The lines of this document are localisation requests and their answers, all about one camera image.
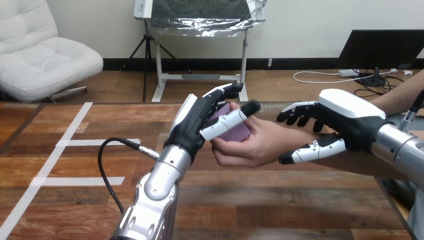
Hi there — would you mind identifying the person's hand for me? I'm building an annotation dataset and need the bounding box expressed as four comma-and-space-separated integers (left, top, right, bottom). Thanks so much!
210, 101, 321, 169

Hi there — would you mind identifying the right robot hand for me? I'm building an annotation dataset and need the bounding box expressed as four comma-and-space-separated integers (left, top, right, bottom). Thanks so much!
276, 88, 393, 166

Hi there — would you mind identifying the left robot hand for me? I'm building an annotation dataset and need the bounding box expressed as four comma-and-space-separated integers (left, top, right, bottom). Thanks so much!
163, 82, 262, 165

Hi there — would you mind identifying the purple block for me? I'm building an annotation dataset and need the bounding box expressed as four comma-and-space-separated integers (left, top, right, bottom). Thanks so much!
208, 103, 253, 143

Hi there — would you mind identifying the white desk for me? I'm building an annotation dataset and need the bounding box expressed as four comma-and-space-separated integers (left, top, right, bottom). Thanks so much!
133, 0, 249, 103

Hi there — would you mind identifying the white power strip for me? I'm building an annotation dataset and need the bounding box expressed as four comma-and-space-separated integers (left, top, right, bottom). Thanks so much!
338, 68, 361, 78

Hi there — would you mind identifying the dark screen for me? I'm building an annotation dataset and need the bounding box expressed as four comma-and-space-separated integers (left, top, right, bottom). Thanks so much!
335, 29, 424, 88

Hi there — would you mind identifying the black tripod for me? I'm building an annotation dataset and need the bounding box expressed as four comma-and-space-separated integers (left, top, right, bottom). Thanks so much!
121, 19, 193, 103

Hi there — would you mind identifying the foil sheet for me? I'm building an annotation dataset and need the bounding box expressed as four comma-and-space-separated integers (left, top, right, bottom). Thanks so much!
147, 0, 268, 38

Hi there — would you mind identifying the white cushioned chair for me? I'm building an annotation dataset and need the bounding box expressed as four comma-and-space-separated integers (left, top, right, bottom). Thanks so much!
0, 0, 104, 103

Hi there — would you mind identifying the tangle of cables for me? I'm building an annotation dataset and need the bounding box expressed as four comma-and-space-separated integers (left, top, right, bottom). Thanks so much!
293, 67, 406, 99

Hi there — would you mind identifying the black cable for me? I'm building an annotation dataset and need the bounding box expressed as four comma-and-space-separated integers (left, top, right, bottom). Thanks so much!
399, 89, 424, 132
97, 137, 161, 215

